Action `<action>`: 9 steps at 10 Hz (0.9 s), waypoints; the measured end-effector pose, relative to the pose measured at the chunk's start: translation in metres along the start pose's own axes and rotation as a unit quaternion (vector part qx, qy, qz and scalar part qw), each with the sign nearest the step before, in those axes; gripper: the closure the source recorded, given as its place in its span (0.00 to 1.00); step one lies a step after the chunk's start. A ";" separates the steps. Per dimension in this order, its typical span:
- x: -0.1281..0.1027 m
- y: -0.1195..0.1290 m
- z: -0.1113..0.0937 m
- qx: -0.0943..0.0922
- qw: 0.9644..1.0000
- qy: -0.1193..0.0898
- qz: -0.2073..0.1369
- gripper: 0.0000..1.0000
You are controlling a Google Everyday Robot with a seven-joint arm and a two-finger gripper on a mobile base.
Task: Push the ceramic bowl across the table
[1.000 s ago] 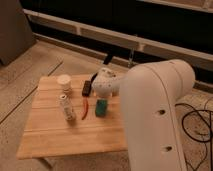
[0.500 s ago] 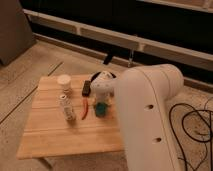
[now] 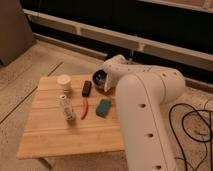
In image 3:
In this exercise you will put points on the red chili pepper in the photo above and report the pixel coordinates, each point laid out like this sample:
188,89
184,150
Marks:
85,108

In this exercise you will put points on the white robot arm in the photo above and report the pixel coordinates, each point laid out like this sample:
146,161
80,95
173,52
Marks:
139,92

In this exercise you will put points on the wooden table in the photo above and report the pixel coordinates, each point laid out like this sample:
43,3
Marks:
47,134

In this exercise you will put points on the black rectangular block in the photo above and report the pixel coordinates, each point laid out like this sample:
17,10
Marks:
86,88

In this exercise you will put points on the grey cabinet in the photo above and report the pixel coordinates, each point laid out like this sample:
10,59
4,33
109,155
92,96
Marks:
16,36

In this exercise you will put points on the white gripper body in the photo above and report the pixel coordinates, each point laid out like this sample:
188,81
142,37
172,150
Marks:
109,82

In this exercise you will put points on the green sponge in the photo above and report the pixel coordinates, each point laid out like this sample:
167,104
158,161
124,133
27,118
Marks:
103,108

